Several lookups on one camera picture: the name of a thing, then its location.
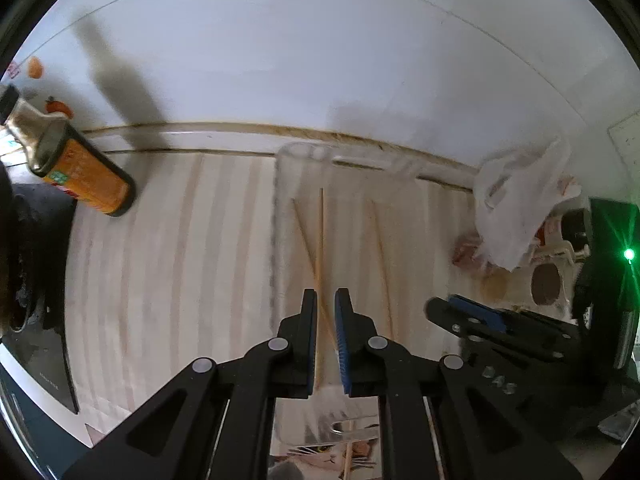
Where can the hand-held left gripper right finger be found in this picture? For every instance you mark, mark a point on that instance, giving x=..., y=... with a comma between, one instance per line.
x=342, y=340

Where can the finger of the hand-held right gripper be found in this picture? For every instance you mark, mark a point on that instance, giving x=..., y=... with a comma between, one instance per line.
x=480, y=312
x=500, y=355

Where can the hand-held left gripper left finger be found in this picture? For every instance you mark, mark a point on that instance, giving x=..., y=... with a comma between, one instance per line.
x=309, y=340

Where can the clear plastic utensil box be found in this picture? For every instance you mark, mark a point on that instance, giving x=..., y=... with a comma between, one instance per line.
x=345, y=175

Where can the pink food packet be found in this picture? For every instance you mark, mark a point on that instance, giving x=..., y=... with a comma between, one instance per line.
x=470, y=255

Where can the white cup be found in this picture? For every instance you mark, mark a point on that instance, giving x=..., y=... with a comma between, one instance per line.
x=546, y=284

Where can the metal fork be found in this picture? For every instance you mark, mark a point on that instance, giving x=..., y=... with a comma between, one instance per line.
x=352, y=429

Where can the wooden chopstick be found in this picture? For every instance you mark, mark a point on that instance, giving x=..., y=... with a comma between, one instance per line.
x=305, y=230

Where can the white plastic bag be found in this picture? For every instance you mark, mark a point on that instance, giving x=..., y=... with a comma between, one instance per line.
x=515, y=200

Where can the striped cat printed mat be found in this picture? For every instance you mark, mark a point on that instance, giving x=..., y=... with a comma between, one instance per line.
x=175, y=260

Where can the orange sauce bottle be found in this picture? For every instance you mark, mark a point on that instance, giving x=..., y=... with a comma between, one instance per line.
x=80, y=170

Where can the black stove top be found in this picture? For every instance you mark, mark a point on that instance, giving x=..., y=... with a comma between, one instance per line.
x=30, y=280

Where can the teal cabinet front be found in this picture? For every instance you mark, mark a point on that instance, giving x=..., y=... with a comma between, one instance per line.
x=25, y=440

